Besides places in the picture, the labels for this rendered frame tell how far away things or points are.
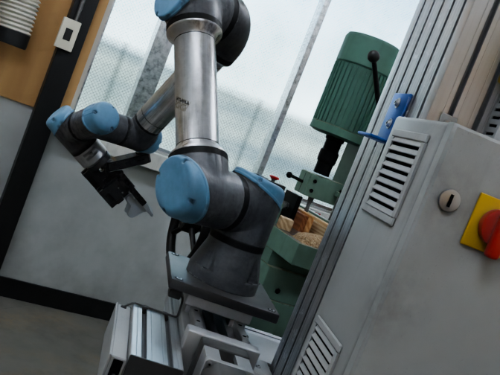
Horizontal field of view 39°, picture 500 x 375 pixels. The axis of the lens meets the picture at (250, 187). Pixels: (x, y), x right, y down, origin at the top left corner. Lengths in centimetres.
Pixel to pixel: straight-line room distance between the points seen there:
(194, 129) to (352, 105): 84
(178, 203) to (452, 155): 57
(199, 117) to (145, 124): 39
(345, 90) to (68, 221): 168
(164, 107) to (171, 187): 42
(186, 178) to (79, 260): 218
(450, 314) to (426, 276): 6
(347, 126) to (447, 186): 121
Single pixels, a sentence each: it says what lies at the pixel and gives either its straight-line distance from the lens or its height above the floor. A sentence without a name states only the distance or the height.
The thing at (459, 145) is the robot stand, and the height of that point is 121.
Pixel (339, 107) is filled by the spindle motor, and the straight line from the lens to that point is 209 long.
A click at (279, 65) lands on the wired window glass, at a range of 358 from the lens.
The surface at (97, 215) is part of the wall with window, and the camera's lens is 336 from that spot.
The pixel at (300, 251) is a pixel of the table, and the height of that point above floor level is 88.
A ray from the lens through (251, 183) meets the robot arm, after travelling 136.
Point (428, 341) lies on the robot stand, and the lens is 93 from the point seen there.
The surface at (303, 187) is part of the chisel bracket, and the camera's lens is 213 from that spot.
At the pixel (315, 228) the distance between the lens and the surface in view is 207.
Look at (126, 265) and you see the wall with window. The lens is 346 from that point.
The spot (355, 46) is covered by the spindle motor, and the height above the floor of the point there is 146.
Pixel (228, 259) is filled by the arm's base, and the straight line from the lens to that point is 138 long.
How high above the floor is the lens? 114
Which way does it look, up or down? 5 degrees down
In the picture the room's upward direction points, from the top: 22 degrees clockwise
